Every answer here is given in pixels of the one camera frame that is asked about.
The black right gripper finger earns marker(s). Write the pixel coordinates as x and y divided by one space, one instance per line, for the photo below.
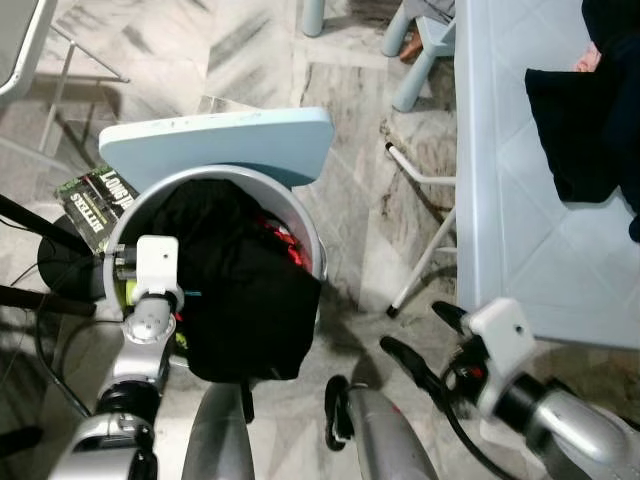
455 318
415 368

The black garment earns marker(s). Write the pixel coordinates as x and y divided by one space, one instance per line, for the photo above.
240 290
570 130

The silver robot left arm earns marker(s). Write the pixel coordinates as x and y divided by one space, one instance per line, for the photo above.
145 330

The silver robot right leg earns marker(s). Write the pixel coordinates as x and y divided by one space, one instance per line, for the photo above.
385 440

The silver robot leg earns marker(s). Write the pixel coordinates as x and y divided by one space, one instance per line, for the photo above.
215 440
385 440

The large light blue plastic table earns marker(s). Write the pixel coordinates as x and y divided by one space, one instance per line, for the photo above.
520 250

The red garment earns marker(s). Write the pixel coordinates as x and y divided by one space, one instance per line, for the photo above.
292 250

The silver robot left leg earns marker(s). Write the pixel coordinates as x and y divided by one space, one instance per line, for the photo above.
215 440

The seated child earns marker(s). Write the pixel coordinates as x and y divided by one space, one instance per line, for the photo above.
412 48

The light blue child chair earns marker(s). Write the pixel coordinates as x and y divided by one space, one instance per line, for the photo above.
220 140
440 35

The yellow green garment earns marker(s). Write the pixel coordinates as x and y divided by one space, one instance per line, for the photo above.
127 290

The grey laundry bucket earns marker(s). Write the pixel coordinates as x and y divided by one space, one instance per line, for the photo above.
140 210

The small light blue table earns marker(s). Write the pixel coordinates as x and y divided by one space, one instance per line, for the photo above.
313 15

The grey white folding chair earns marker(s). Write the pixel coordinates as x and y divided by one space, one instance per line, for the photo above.
20 40

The white table leg frame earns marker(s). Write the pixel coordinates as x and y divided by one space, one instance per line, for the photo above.
425 270

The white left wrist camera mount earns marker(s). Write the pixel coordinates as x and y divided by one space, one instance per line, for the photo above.
157 262

